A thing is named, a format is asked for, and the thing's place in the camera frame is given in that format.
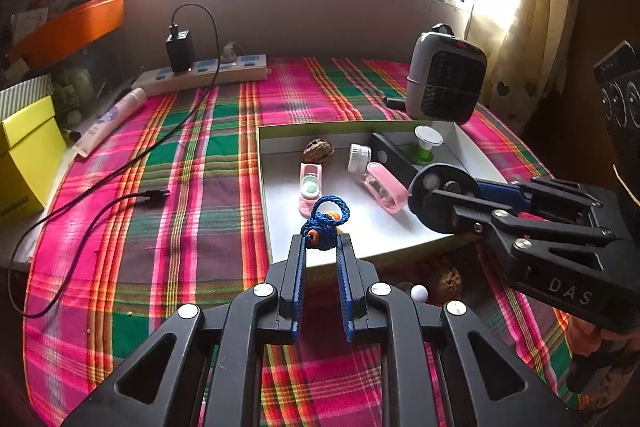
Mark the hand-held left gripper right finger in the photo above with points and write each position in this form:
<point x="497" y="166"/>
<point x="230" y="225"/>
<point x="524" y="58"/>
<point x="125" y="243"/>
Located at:
<point x="346" y="302"/>

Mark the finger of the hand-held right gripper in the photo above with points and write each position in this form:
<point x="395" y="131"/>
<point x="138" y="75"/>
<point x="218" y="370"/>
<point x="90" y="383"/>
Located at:
<point x="500" y="219"/>
<point x="500" y="194"/>

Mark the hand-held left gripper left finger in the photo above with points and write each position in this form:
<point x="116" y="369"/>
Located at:
<point x="299" y="297"/>

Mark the black round disc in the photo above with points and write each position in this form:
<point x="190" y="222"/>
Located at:
<point x="425" y="207"/>

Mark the green and white cardboard box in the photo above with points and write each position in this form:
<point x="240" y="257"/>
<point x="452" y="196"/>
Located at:
<point x="360" y="222"/>

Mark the green spool with white top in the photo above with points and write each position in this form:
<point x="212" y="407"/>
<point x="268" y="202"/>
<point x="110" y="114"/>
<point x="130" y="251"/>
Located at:
<point x="427" y="144"/>

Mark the pink oblong case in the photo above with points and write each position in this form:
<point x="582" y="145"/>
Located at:
<point x="387" y="187"/>

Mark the black rectangular device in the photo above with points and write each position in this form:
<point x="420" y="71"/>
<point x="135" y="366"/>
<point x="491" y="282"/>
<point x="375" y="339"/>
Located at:
<point x="392" y="154"/>

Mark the clear jar with white lid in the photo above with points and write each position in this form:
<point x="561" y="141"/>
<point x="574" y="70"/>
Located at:
<point x="359" y="158"/>

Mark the person's right forearm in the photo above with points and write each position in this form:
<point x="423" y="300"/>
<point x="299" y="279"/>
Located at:
<point x="610" y="372"/>

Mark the person's right hand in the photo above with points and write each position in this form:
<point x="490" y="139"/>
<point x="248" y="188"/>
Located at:
<point x="585" y="339"/>

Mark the small white ball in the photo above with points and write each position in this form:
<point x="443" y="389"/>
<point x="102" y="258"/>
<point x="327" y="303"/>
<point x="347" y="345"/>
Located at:
<point x="419" y="294"/>

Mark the walnut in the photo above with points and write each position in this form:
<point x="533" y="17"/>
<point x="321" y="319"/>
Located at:
<point x="318" y="151"/>
<point x="445" y="284"/>

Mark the grey space heater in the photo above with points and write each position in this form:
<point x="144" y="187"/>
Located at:
<point x="445" y="77"/>

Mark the small black object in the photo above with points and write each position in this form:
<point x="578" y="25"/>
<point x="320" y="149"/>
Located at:
<point x="396" y="103"/>

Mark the plaid tablecloth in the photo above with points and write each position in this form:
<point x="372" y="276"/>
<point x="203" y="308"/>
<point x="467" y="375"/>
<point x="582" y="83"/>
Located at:
<point x="175" y="232"/>

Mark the black device with round dials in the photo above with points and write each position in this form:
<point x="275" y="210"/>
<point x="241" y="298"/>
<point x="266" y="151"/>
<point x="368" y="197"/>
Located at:
<point x="620" y="107"/>

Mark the cream heart print curtain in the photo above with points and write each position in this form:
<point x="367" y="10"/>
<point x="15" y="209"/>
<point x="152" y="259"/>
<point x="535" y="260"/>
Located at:
<point x="540" y="17"/>

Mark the white power strip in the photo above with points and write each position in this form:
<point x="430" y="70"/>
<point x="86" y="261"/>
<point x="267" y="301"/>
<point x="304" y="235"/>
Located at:
<point x="210" y="72"/>

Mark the white plug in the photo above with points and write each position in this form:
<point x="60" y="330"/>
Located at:
<point x="230" y="53"/>

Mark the white cream tube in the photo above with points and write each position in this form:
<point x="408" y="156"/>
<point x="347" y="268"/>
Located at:
<point x="107" y="122"/>

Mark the black charger adapter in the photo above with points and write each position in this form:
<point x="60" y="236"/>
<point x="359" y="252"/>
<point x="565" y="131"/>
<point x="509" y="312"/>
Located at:
<point x="180" y="49"/>

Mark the yellow cardboard box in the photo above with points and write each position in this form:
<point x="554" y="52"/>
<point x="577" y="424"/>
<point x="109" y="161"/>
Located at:
<point x="25" y="162"/>

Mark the striped white box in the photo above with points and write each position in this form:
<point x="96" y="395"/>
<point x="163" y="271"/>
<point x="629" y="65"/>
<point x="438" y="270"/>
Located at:
<point x="22" y="94"/>

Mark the orange plastic tray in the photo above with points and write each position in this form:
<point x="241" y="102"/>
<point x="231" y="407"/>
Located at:
<point x="75" y="27"/>

